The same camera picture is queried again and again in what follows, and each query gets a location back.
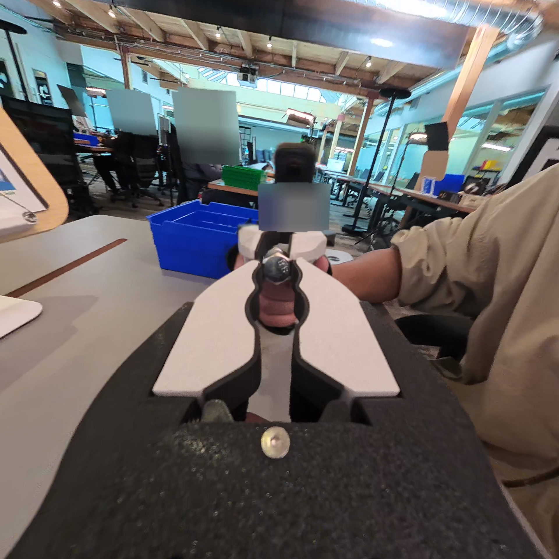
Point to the steel hex bolt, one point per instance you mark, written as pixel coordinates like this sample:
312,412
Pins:
277,267

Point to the instruction board on white stand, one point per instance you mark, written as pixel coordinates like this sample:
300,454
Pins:
17,201

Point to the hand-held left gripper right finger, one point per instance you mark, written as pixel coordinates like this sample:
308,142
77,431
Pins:
345,349

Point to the green crate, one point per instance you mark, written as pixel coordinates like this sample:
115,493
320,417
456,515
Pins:
244,177

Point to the person's right hand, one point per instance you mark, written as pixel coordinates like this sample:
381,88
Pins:
278,306

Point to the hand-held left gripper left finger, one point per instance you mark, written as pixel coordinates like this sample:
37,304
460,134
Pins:
210,349

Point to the printed tag sign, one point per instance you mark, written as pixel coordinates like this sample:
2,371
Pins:
537,157

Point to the black floor lamp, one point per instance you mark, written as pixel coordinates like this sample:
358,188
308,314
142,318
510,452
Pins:
10,26
393,92

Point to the black mesh office chair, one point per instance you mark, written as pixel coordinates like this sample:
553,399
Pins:
44,148

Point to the blue bin with black divider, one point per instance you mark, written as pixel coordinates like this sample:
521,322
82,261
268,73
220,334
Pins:
196,240

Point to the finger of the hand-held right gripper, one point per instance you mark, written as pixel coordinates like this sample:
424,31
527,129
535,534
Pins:
310,246
251,243

